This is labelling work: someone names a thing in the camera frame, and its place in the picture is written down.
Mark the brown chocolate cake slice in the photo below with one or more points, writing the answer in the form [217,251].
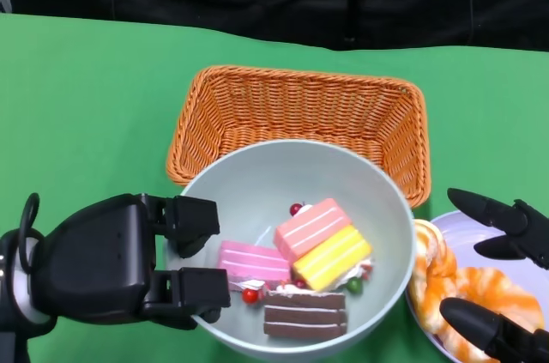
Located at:
[304,316]

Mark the green table cloth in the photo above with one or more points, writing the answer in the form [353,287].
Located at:
[86,101]

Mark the lavender plate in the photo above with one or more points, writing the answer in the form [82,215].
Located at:
[463,234]

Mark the deep pink cake slice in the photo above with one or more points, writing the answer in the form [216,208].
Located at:
[253,260]

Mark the orange white striped bread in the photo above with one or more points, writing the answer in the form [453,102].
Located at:
[493,286]

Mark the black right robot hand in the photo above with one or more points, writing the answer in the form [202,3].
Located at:
[506,219]

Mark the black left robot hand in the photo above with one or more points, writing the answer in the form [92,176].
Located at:
[98,264]

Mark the orange wicker basket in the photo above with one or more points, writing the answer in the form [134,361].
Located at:
[300,105]

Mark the grey-green bowl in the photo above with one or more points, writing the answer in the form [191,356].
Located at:
[257,183]

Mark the yellow cake slice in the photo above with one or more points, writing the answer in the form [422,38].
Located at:
[330,258]

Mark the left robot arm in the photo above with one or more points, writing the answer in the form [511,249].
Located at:
[13,328]

